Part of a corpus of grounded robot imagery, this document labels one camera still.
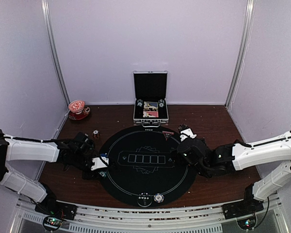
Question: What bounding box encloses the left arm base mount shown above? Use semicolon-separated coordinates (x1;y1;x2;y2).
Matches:
35;185;77;221

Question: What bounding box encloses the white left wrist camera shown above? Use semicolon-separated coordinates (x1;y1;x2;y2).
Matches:
91;157;109;171

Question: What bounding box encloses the red floral plate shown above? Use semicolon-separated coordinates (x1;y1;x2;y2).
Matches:
68;106;91;120

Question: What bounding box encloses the orange black 100 chip stack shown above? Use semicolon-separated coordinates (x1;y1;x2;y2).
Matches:
92;130;100;140

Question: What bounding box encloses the red card box in case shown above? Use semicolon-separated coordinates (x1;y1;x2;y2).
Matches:
143;111;159;118

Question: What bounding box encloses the red black triangle marker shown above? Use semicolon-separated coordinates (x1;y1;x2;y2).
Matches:
162;131;174;140

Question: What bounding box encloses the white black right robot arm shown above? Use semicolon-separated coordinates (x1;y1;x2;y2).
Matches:
177;124;291;215

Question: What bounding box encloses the clear round dealer button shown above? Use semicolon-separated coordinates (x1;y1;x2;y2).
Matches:
137;192;152;207

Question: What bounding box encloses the aluminium front rail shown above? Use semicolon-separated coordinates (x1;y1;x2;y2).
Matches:
14;191;284;233

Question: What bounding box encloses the blue white chips front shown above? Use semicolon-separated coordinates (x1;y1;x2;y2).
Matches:
153;193;164;203

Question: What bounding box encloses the green chips seat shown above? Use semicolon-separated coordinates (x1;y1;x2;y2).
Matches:
98;171;107;178

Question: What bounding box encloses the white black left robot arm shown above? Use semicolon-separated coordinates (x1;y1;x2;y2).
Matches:
0;130;110;216

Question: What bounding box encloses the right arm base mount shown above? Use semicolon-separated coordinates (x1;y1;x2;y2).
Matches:
222;193;264;219

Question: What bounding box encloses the red white patterned bowl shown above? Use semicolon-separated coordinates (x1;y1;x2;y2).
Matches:
68;100;85;114

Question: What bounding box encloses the right chip stack in case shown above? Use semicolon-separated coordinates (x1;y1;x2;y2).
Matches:
158;99;165;108

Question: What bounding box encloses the chip stack in case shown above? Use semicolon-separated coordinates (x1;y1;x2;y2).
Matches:
136;99;144;107
158;99;165;108

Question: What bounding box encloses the round black poker mat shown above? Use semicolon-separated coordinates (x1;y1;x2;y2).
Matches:
99;126;197;208

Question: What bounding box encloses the left chip stack in case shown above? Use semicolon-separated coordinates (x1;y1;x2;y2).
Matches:
136;99;144;107

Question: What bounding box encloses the blue card box in case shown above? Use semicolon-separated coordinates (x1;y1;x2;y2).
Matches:
144;101;158;111

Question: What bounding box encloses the aluminium poker case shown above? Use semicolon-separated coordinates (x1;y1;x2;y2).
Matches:
133;71;169;127

